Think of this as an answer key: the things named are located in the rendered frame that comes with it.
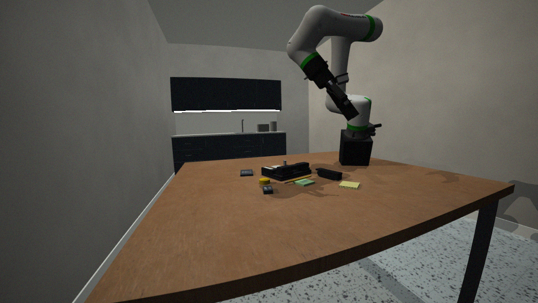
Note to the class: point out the pale yellow sticky note pad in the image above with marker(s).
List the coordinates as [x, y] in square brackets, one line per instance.
[349, 185]

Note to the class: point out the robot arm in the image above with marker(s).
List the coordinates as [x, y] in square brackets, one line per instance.
[344, 29]

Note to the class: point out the light green sticky note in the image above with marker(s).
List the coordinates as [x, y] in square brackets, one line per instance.
[304, 182]

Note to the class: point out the black telephone handset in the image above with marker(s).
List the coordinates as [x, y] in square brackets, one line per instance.
[289, 168]

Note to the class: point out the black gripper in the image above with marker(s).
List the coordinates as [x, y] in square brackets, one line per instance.
[324, 79]

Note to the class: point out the grey pocket calculator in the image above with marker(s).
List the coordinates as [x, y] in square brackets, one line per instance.
[248, 172]

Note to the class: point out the black desk phone body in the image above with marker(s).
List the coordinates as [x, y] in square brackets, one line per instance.
[272, 173]

